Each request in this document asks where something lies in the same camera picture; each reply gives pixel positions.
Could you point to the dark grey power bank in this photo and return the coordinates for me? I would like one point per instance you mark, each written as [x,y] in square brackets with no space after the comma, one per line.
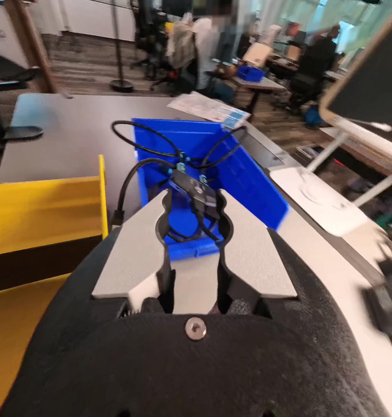
[384,309]

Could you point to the white boxy device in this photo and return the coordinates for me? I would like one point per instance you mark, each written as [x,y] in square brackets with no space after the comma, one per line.
[258,53]

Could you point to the black hdmi switch box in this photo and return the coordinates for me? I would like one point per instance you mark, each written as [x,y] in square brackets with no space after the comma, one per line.
[196,190]

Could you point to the yellow plastic bin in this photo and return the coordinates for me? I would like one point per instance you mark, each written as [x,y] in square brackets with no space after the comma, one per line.
[36,208]

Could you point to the beige hanging jacket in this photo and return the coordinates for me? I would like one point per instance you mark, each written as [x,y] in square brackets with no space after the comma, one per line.
[181,42]

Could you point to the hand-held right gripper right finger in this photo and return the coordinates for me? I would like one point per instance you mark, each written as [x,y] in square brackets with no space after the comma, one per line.
[258,260]

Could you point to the small blue bin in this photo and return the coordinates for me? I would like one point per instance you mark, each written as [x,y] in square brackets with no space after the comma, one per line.
[250,73]

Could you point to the black Fosmon HDMI switch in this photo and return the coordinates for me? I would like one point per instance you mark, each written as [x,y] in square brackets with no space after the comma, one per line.
[36,264]

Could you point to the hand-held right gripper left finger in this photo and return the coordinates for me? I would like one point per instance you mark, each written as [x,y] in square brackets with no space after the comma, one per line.
[127,260]

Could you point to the wooden office table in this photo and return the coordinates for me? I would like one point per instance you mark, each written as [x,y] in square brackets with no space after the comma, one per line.
[261,85]

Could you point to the printed paper sheet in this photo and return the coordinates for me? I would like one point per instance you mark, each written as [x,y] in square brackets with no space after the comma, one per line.
[209,107]

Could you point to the blue plastic bin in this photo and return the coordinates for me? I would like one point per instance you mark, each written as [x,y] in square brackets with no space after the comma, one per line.
[248,182]

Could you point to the black disc floor stand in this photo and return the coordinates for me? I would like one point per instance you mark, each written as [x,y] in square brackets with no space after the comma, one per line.
[121,85]

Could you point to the blue waste container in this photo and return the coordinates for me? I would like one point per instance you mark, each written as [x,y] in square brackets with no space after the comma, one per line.
[314,116]

